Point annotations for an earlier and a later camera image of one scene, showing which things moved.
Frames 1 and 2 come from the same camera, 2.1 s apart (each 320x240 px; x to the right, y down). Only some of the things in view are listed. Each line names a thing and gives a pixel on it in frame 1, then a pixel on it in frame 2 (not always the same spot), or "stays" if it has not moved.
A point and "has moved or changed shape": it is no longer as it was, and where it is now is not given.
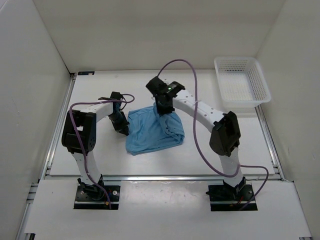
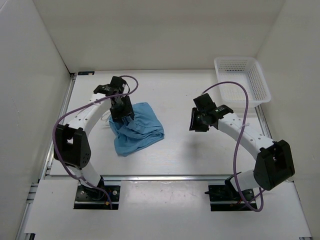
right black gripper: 163,111 → 193,123
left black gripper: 122,128 → 128,111
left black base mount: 94,196 stays
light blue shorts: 149,131 has moved or changed shape
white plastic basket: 241,84 stays
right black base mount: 226,197 stays
